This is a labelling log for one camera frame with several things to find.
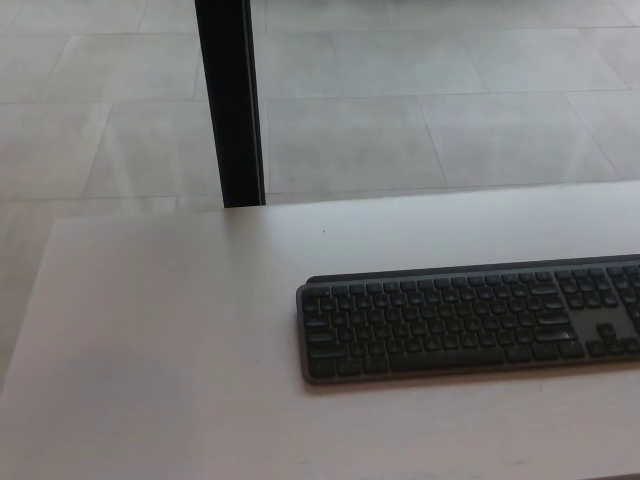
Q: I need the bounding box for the black wireless keyboard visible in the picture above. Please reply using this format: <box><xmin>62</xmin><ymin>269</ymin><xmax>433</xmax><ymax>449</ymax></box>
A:
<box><xmin>295</xmin><ymin>253</ymin><xmax>640</xmax><ymax>386</ymax></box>

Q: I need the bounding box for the black metal post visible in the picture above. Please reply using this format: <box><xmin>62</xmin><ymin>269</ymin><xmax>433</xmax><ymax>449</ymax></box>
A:
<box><xmin>194</xmin><ymin>0</ymin><xmax>267</xmax><ymax>209</ymax></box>

